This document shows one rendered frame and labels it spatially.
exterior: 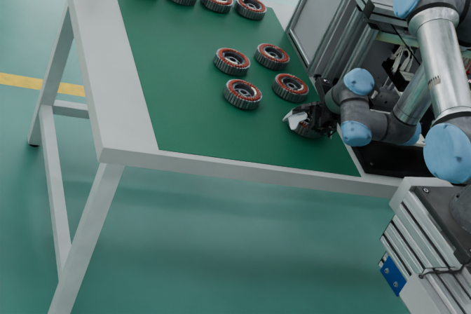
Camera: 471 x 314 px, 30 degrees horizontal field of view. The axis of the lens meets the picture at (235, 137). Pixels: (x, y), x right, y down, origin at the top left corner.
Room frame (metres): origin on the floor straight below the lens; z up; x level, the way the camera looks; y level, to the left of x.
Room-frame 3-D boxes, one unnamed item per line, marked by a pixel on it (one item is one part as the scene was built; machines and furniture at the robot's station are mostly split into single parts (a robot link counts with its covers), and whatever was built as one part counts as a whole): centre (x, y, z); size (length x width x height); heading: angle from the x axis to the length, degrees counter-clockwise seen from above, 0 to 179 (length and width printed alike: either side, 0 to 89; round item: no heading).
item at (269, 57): (2.56, 0.00, 0.77); 0.11 x 0.11 x 0.04
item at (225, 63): (2.42, 0.11, 0.77); 0.11 x 0.11 x 0.04
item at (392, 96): (2.58, -0.38, 0.80); 0.08 x 0.05 x 0.06; 118
